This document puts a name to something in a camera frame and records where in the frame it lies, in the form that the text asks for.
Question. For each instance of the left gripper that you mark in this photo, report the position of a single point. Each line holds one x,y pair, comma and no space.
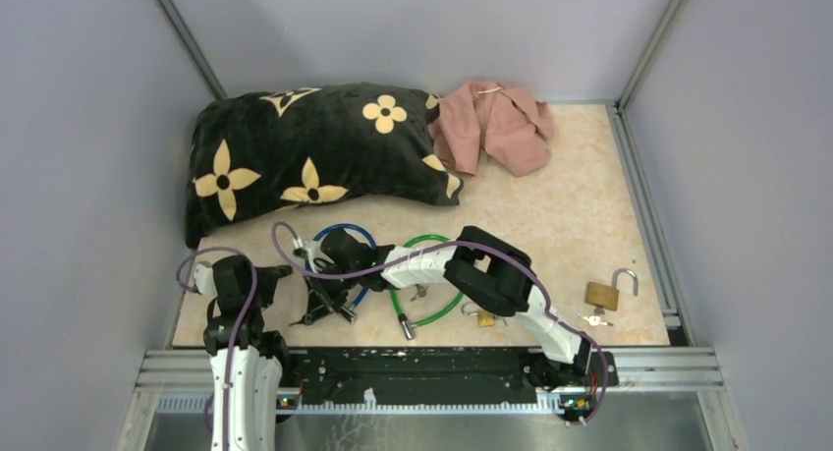
267,275

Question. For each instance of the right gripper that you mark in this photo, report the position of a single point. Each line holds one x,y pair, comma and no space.
329,306

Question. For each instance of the blue cable lock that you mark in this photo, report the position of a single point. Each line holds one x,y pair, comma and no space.
348,310

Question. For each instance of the small brass padlock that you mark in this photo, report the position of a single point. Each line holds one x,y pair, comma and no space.
483,317

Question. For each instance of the pink cloth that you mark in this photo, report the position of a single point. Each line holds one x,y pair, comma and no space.
503,121

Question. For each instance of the large brass padlock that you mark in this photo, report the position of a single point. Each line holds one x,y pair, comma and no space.
607,296

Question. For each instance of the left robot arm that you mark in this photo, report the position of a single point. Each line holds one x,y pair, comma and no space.
247,362

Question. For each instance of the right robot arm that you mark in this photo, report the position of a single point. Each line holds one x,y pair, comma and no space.
493,274

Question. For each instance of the green lock keys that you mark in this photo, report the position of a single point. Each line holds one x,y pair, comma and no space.
420,293

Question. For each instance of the black floral pillow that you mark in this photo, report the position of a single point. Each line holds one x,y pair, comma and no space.
261,152

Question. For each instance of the silver keys by padlock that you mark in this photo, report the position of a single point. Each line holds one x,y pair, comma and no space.
596,318

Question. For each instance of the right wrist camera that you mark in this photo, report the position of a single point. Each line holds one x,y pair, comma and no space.
305,248

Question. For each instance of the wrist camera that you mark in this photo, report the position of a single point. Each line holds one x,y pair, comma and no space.
305,248
203,277

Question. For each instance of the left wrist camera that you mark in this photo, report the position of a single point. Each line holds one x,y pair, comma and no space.
203,277

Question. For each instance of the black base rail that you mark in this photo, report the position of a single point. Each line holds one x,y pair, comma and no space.
438,376

